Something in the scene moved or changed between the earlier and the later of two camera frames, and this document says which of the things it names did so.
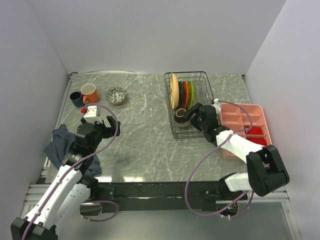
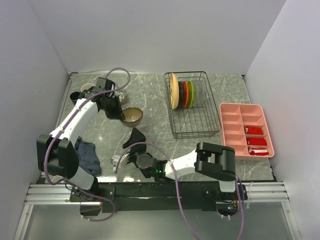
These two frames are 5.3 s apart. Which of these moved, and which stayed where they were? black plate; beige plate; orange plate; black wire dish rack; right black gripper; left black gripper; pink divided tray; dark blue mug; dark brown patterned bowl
Moved: left black gripper; dark brown patterned bowl; right black gripper
Stayed: black wire dish rack; beige plate; black plate; orange plate; dark blue mug; pink divided tray
